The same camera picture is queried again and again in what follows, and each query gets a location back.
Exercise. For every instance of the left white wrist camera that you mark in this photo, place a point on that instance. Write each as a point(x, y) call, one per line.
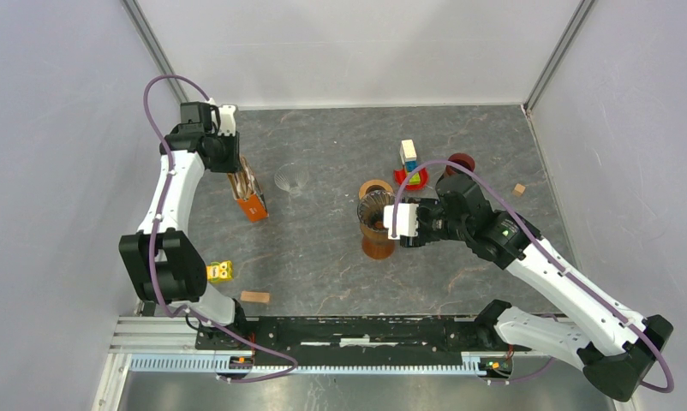
point(226, 119)

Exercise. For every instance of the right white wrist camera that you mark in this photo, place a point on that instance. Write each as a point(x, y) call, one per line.
point(404, 223)

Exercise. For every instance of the small wooden cube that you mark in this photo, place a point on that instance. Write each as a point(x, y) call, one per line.
point(519, 190)

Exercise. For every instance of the red plastic lid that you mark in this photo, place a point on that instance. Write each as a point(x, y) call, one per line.
point(415, 183)

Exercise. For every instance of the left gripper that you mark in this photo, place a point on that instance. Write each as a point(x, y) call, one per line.
point(232, 163)

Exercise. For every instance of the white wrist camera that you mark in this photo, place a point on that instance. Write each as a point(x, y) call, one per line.
point(226, 119)
point(404, 223)

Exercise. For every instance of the orange coffee filter box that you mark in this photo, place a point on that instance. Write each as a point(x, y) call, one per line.
point(247, 192)

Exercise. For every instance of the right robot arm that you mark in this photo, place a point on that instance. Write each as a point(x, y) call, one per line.
point(613, 345)

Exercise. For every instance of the yellow green toy block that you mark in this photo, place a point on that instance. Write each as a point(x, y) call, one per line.
point(218, 272)

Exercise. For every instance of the small wooden block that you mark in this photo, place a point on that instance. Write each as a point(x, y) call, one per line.
point(255, 297)

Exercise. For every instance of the stacked toy brick tower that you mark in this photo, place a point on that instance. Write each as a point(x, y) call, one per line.
point(408, 156)

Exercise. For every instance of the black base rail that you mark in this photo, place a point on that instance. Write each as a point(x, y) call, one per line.
point(354, 341)

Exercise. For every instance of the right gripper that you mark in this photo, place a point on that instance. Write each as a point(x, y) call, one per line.
point(421, 239)

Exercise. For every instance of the amber glass carafe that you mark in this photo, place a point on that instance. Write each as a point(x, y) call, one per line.
point(375, 243)

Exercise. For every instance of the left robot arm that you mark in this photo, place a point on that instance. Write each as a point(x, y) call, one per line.
point(163, 265)

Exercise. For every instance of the dark red cup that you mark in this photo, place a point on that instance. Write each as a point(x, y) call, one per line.
point(464, 160)

